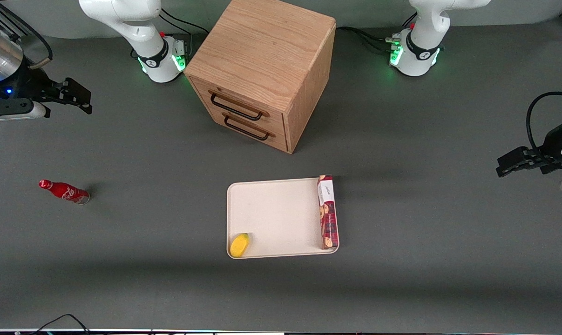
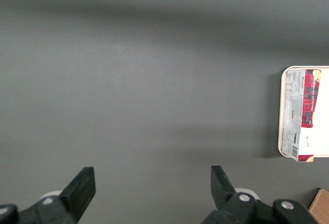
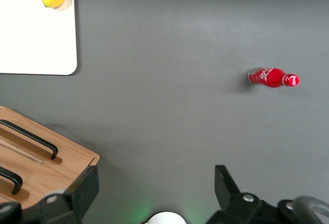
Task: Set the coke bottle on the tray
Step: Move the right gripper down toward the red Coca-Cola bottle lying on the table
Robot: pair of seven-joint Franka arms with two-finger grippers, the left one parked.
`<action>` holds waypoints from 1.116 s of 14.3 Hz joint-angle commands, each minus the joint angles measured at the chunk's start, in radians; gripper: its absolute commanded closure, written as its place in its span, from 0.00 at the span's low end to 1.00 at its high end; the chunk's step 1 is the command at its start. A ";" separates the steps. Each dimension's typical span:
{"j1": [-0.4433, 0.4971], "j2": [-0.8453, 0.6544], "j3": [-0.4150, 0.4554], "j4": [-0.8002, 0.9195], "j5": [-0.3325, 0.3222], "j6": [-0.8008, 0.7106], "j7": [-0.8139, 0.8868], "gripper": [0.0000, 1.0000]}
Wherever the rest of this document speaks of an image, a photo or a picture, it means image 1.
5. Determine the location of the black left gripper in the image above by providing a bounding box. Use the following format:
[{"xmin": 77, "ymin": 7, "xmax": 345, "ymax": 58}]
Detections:
[{"xmin": 496, "ymin": 119, "xmax": 562, "ymax": 178}]

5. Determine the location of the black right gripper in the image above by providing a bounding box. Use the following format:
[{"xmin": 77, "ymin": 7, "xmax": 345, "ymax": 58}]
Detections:
[{"xmin": 0, "ymin": 69, "xmax": 93, "ymax": 115}]

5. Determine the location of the red coke bottle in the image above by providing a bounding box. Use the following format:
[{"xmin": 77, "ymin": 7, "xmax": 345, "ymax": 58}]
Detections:
[{"xmin": 39, "ymin": 180, "xmax": 91, "ymax": 205}]

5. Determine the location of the cream plastic tray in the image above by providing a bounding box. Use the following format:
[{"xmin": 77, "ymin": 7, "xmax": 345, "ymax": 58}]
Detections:
[{"xmin": 226, "ymin": 177, "xmax": 340, "ymax": 260}]

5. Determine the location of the wide wooden drawer front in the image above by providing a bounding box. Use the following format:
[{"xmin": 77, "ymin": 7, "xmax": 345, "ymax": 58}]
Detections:
[{"xmin": 190, "ymin": 78, "xmax": 287, "ymax": 136}]

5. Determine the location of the narrow wooden drawer front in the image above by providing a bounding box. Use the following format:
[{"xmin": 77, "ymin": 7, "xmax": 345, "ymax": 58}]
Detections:
[{"xmin": 210, "ymin": 108, "xmax": 289, "ymax": 154}]

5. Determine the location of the wooden drawer cabinet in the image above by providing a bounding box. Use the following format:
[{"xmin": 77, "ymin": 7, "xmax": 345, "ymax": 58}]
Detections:
[{"xmin": 184, "ymin": 0, "xmax": 337, "ymax": 154}]

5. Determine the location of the red cookie box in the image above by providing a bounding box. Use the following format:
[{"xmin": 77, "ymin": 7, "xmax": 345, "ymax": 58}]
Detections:
[{"xmin": 318, "ymin": 174, "xmax": 339, "ymax": 250}]

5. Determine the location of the yellow lemon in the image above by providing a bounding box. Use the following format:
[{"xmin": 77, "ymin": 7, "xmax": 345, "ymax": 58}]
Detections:
[{"xmin": 230, "ymin": 233, "xmax": 251, "ymax": 258}]

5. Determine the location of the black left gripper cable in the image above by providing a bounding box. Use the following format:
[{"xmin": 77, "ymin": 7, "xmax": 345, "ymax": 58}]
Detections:
[{"xmin": 526, "ymin": 91, "xmax": 562, "ymax": 160}]

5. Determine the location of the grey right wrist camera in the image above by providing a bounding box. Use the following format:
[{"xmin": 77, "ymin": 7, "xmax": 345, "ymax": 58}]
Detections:
[{"xmin": 0, "ymin": 99, "xmax": 51, "ymax": 123}]

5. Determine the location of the aluminium frame profile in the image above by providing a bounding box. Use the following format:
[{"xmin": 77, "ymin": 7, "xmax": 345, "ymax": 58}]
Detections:
[{"xmin": 0, "ymin": 0, "xmax": 31, "ymax": 40}]

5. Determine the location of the black right arm base cable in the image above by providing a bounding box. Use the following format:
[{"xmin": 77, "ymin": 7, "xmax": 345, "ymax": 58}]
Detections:
[{"xmin": 159, "ymin": 7, "xmax": 210, "ymax": 36}]

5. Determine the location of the black arm base cable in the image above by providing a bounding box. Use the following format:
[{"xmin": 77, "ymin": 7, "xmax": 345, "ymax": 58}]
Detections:
[
  {"xmin": 159, "ymin": 7, "xmax": 210, "ymax": 36},
  {"xmin": 335, "ymin": 26, "xmax": 394, "ymax": 54}
]

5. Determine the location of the long black drawer handle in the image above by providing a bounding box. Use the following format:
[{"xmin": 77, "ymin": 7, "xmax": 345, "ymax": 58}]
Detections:
[{"xmin": 210, "ymin": 91, "xmax": 269, "ymax": 122}]

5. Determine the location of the short black drawer handle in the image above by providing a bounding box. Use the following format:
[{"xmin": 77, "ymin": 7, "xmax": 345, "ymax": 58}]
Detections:
[{"xmin": 223, "ymin": 115, "xmax": 275, "ymax": 141}]

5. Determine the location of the black left arm base cable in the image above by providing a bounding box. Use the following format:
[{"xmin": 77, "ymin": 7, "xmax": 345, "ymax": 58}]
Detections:
[{"xmin": 335, "ymin": 26, "xmax": 394, "ymax": 54}]

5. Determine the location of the black cable at table edge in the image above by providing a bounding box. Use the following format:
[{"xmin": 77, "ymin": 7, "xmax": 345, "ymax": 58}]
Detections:
[{"xmin": 28, "ymin": 314, "xmax": 91, "ymax": 335}]

